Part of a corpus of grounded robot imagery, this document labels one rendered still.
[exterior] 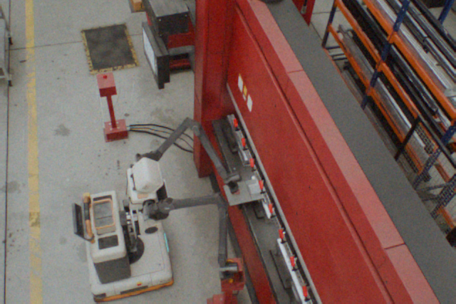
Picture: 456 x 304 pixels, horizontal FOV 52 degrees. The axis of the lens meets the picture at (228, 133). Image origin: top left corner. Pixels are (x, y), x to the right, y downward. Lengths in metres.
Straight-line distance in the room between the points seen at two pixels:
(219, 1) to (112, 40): 3.21
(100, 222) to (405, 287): 2.28
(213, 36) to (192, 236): 1.94
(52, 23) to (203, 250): 3.82
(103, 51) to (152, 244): 2.90
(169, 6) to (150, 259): 2.05
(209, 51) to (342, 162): 1.70
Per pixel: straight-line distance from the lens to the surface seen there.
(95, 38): 6.42
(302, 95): 2.46
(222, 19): 3.44
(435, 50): 4.50
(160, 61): 3.70
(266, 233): 3.58
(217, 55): 3.64
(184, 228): 4.55
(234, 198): 3.55
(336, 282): 2.64
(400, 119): 4.74
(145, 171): 3.21
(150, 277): 4.08
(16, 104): 5.81
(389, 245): 2.06
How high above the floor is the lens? 4.01
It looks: 50 degrees down
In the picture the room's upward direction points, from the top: 6 degrees clockwise
